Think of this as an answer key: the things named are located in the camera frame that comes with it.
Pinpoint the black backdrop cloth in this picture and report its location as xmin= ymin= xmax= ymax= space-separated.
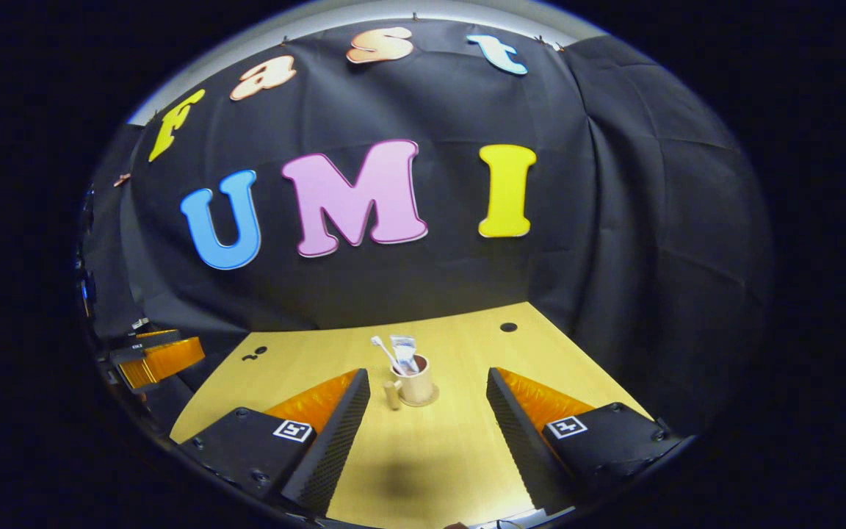
xmin=74 ymin=18 xmax=774 ymax=434

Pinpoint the light wooden desktop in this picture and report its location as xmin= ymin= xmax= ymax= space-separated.
xmin=170 ymin=301 xmax=651 ymax=529

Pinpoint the beige cup with handle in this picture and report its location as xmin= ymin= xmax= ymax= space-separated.
xmin=383 ymin=354 xmax=440 ymax=411

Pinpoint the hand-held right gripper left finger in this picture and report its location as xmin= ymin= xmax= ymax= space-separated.
xmin=177 ymin=367 xmax=371 ymax=515

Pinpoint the white toothpaste tube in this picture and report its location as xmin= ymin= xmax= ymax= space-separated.
xmin=389 ymin=334 xmax=421 ymax=374

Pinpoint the round wooden coaster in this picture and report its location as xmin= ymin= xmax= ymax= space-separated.
xmin=394 ymin=386 xmax=441 ymax=409

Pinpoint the white toothbrush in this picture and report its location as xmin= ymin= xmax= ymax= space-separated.
xmin=371 ymin=336 xmax=403 ymax=375

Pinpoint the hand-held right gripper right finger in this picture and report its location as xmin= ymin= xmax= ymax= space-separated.
xmin=486 ymin=366 xmax=684 ymax=515

